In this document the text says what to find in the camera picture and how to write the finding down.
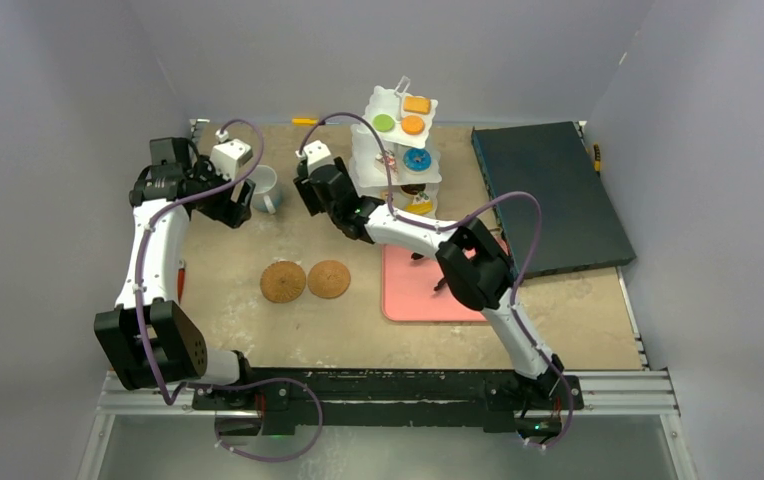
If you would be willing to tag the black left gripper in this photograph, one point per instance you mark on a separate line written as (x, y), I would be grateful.
(229, 211)

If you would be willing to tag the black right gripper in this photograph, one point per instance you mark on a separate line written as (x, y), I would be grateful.
(312, 192)

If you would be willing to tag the white small cup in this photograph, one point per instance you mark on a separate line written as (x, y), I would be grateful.
(268, 195)

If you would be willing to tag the white triangular fruit cake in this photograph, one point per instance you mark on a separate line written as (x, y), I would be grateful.
(386, 163)

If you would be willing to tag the white three-tier cake stand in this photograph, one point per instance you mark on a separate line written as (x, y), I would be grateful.
(367, 142)

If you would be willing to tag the chocolate sprinkle donut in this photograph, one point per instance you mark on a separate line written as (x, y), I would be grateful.
(412, 189)

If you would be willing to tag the green round macaron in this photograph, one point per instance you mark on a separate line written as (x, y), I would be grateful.
(383, 122)

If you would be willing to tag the round waffle coaster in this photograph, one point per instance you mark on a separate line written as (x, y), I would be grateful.
(282, 282)
(329, 279)

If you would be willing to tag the blue frosted donut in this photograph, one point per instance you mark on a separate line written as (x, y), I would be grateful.
(417, 161)

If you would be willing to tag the yellow triangular sprinkle cake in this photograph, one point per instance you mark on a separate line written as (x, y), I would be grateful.
(421, 204)

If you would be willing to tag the orange round cookie bottom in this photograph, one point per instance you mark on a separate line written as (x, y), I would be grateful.
(413, 125)

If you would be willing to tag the orange rectangular biscuit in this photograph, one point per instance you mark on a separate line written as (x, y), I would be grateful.
(417, 105)

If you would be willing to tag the pink serving tray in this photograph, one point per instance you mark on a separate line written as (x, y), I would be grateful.
(408, 294)

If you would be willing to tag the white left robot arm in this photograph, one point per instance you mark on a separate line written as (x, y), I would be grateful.
(147, 337)

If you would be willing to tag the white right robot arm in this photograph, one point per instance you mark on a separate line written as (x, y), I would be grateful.
(476, 269)

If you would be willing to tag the black fork on tray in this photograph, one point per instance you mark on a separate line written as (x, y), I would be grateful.
(440, 284)

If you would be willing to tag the yellow black tool right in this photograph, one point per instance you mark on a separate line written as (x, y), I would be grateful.
(597, 158)

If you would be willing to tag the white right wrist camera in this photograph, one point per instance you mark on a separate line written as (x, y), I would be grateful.
(315, 154)

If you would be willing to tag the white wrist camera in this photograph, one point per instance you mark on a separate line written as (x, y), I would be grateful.
(315, 154)
(228, 155)

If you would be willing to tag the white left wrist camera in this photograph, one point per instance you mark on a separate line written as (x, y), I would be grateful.
(228, 155)

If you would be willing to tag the red handled adjustable wrench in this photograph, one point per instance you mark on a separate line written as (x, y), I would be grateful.
(180, 280)

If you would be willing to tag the yellow handled screwdriver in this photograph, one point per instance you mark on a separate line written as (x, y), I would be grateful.
(302, 121)

